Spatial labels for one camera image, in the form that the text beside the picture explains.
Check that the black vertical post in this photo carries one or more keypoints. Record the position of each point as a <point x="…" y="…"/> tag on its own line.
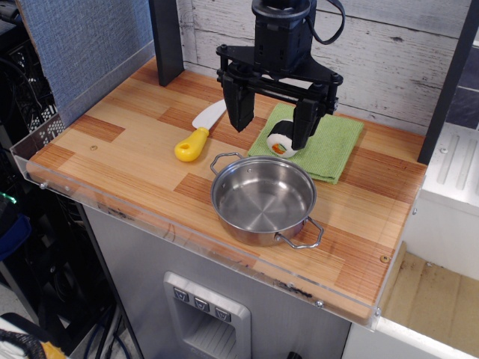
<point x="458" y="62"/>
<point x="167" y="40"/>

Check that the grey toy fridge cabinet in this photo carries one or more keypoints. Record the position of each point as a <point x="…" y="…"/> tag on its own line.
<point x="137" y="257"/>

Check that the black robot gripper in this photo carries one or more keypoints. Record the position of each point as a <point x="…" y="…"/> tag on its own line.
<point x="279" y="64"/>

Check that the black storage crate rack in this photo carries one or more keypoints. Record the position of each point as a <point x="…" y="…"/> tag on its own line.
<point x="27" y="101"/>

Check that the yellow handled toy knife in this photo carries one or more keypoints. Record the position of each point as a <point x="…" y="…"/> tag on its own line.
<point x="189" y="149"/>

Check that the toy sushi roll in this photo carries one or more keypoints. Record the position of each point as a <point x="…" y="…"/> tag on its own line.
<point x="280" y="139"/>

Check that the green folded cloth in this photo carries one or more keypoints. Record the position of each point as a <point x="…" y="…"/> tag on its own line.
<point x="327" y="151"/>

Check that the black right vertical post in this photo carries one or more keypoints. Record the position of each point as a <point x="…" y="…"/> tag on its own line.
<point x="458" y="62"/>

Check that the grey ice dispenser panel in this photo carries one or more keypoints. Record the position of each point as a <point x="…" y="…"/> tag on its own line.
<point x="207" y="324"/>

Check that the white toy sink unit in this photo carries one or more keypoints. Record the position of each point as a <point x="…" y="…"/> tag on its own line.
<point x="430" y="304"/>

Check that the clear acrylic table guard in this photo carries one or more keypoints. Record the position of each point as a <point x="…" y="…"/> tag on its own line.
<point x="118" y="159"/>

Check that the black left vertical post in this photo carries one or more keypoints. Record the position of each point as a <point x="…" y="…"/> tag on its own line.
<point x="167" y="40"/>

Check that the blue fabric partition panel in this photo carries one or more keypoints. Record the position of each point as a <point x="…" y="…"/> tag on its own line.
<point x="87" y="48"/>

